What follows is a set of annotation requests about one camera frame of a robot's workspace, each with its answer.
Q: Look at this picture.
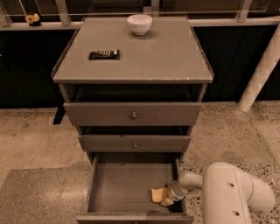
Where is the small yellow black object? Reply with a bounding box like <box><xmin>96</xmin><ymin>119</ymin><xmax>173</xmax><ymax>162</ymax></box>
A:
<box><xmin>24</xmin><ymin>13</ymin><xmax>41</xmax><ymax>26</ymax></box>

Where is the grey top drawer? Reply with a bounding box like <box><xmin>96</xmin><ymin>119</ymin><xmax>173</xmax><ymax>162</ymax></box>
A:
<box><xmin>64</xmin><ymin>102</ymin><xmax>201</xmax><ymax>126</ymax></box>

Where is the white diagonal pillar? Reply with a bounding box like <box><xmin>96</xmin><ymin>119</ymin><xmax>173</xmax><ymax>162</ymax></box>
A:
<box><xmin>238</xmin><ymin>24</ymin><xmax>280</xmax><ymax>112</ymax></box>

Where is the white ceramic bowl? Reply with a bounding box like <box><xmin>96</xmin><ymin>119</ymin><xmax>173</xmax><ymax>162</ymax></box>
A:
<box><xmin>127</xmin><ymin>14</ymin><xmax>153</xmax><ymax>36</ymax></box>

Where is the metal railing frame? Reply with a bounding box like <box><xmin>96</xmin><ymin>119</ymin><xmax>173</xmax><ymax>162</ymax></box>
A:
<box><xmin>0</xmin><ymin>0</ymin><xmax>280</xmax><ymax>30</ymax></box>

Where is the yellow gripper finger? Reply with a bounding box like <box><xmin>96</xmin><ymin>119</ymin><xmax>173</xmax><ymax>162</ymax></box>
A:
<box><xmin>159</xmin><ymin>197</ymin><xmax>174</xmax><ymax>207</ymax></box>

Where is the grey drawer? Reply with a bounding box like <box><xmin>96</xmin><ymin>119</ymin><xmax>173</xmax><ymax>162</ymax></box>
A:
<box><xmin>64</xmin><ymin>102</ymin><xmax>201</xmax><ymax>126</ymax></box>
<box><xmin>78</xmin><ymin>135</ymin><xmax>191</xmax><ymax>152</ymax></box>
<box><xmin>77</xmin><ymin>152</ymin><xmax>194</xmax><ymax>224</ymax></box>

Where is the grey bottom drawer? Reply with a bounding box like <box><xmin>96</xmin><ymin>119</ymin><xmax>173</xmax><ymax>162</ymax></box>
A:
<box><xmin>77</xmin><ymin>152</ymin><xmax>194</xmax><ymax>224</ymax></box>

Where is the brass top drawer knob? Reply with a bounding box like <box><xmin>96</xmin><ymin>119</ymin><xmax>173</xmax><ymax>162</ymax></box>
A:
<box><xmin>130</xmin><ymin>112</ymin><xmax>138</xmax><ymax>120</ymax></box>

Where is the dark snack bar packet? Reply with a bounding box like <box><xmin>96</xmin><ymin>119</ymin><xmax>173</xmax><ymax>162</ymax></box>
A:
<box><xmin>88</xmin><ymin>49</ymin><xmax>121</xmax><ymax>60</ymax></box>

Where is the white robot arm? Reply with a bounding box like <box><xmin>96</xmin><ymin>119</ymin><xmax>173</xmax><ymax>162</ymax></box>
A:
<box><xmin>160</xmin><ymin>162</ymin><xmax>276</xmax><ymax>224</ymax></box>

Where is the grey drawer cabinet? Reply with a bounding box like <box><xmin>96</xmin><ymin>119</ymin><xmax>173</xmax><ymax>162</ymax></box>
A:
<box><xmin>50</xmin><ymin>15</ymin><xmax>215</xmax><ymax>224</ymax></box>

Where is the yellow sponge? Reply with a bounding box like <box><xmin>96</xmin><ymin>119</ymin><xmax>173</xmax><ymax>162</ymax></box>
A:
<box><xmin>150</xmin><ymin>187</ymin><xmax>168</xmax><ymax>203</ymax></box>

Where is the grey middle drawer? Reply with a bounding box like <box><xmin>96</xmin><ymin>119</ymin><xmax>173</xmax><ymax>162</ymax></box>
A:
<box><xmin>78</xmin><ymin>135</ymin><xmax>191</xmax><ymax>152</ymax></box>

